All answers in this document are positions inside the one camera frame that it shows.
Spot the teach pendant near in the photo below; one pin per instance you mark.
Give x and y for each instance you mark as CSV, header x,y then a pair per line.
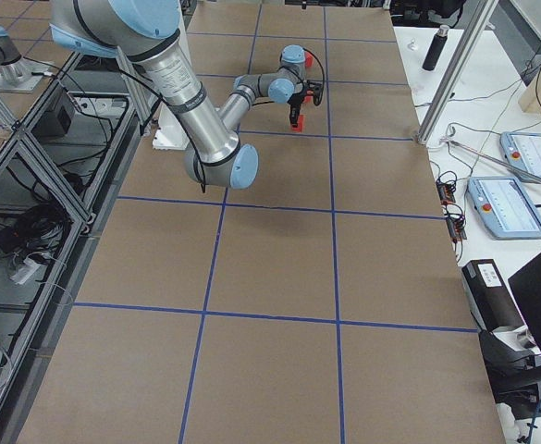
x,y
505,208

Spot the black water bottle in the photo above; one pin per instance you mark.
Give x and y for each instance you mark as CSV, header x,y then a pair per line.
x,y
436,47

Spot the teach pendant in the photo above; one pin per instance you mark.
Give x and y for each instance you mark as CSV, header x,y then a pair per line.
x,y
505,208
522,150

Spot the red wooden block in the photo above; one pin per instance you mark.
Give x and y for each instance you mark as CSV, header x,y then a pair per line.
x,y
298,124
308,59

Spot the teach pendant far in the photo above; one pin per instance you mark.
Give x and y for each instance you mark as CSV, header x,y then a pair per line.
x,y
522,150

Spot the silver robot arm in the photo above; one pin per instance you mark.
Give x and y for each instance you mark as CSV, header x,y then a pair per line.
x,y
148,33

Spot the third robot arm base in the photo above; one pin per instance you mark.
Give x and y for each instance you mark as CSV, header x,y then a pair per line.
x,y
16,72

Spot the aluminium frame post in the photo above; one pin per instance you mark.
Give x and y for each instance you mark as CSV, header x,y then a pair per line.
x,y
457,63

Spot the black box with label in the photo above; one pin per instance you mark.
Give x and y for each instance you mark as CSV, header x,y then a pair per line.
x,y
489,297

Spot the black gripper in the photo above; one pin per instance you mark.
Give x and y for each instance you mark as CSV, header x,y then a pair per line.
x,y
296,100

